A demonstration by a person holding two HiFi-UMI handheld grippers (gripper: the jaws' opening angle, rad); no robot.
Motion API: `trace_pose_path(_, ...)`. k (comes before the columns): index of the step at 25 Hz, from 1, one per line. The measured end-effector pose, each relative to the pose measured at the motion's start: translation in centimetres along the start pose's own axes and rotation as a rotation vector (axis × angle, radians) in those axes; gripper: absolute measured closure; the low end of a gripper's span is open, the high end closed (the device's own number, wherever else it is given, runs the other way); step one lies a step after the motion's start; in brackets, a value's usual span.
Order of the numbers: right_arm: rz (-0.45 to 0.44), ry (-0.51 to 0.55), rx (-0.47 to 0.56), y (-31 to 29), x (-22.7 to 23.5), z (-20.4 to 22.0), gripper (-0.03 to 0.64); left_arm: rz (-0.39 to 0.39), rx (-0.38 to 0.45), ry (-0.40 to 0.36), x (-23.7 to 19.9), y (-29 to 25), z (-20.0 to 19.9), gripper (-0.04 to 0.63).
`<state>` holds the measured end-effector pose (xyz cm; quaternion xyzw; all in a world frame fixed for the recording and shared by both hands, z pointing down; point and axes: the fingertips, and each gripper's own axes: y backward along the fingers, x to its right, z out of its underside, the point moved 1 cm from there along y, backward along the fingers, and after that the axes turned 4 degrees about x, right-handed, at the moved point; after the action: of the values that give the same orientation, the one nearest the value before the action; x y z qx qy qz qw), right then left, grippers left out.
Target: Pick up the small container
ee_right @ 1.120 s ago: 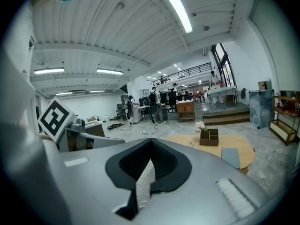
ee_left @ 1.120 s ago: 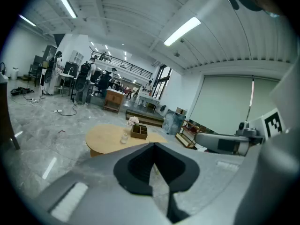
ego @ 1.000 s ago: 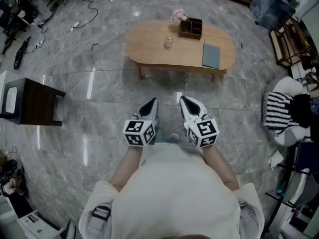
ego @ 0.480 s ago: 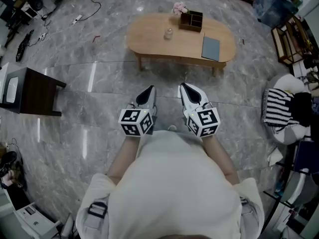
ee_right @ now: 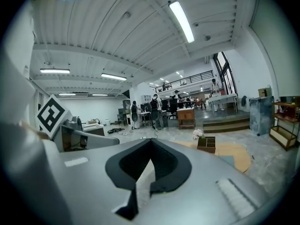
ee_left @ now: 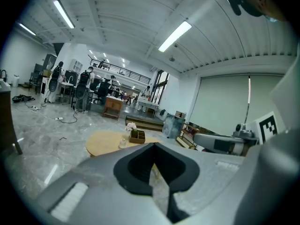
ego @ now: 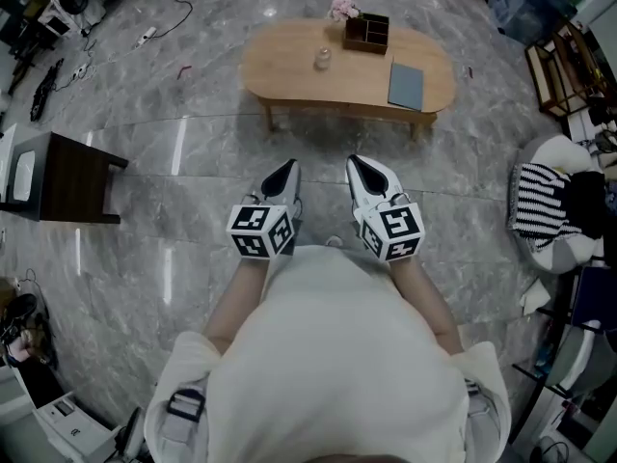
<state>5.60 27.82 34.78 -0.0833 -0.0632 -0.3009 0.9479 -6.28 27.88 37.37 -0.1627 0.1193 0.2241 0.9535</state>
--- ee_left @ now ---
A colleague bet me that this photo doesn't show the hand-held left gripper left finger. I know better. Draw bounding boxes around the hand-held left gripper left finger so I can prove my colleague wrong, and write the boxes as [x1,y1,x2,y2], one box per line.
[35,142,174,225]

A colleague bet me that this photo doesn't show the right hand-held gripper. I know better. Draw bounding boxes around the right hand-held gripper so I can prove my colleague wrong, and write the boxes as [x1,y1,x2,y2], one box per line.
[193,111,289,157]

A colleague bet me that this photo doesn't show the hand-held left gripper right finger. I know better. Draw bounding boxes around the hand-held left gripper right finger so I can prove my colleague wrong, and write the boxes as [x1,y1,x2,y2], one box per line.
[153,142,246,225]

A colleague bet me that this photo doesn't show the low wooden shelf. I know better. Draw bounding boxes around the low wooden shelf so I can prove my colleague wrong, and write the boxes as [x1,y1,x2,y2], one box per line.
[175,122,200,150]

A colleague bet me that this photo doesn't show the grey window blinds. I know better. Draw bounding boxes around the grey window blinds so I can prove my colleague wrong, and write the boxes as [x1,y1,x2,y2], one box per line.
[188,73,289,136]

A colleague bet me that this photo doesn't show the round wooden table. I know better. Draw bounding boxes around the round wooden table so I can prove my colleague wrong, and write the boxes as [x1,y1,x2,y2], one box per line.
[85,129,165,158]

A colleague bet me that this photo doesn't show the marble patterned box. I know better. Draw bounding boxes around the marble patterned box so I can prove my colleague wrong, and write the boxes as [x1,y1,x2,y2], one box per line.
[162,113,186,140]

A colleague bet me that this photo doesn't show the wooden organizer box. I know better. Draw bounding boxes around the wooden organizer box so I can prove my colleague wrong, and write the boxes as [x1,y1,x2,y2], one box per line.
[128,129,146,144]

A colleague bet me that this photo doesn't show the low dark wooden platform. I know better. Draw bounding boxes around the low dark wooden platform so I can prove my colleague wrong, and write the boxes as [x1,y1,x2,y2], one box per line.
[125,115,165,132]

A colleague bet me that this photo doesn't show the pink flowers in glass vase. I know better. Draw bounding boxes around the pink flowers in glass vase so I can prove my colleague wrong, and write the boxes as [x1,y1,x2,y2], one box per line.
[125,122,138,139]

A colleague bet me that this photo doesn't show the white table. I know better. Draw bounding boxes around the white table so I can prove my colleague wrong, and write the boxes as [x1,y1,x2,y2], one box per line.
[136,98,160,114]

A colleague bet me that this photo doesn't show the small wooden cabinet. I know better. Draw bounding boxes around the small wooden cabinet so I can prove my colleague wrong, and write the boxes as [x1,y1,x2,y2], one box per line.
[102,96,124,121]

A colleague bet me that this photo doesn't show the person's white shirt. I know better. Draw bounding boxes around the person's white shirt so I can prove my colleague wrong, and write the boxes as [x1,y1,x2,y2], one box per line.
[269,55,300,132]

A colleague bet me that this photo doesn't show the dark framed glass door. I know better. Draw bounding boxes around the dark framed glass door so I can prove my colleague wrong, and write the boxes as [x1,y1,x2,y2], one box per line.
[150,70,170,104]

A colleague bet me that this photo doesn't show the black office chair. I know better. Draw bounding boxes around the black office chair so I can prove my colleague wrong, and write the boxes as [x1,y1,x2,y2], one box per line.
[93,81,111,105]

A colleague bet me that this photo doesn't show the dark wooden counter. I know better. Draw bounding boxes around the dark wooden counter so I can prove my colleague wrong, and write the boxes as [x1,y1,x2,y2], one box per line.
[0,78,23,156]

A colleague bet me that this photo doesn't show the black bag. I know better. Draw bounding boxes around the black bag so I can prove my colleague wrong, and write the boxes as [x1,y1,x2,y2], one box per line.
[12,94,36,103]

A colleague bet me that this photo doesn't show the black balcony railing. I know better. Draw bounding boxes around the black balcony railing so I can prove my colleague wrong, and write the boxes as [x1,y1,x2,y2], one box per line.
[90,58,152,86]

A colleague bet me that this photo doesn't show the long ceiling light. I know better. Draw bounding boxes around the long ceiling light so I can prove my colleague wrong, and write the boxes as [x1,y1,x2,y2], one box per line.
[157,21,193,53]
[18,22,37,36]
[53,0,75,29]

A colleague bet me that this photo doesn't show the person's head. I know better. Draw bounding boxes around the person's head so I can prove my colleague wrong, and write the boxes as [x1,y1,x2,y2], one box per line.
[242,0,290,23]

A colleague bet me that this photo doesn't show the black floor cable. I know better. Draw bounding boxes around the black floor cable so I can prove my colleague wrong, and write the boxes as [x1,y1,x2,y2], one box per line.
[23,101,78,124]

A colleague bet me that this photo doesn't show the white wall cabinet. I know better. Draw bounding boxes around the white wall cabinet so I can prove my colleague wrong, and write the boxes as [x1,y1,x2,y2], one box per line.
[69,58,84,74]

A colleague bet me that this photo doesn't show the black head-worn camera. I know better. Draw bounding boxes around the black head-worn camera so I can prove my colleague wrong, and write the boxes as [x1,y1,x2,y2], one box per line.
[223,0,244,16]

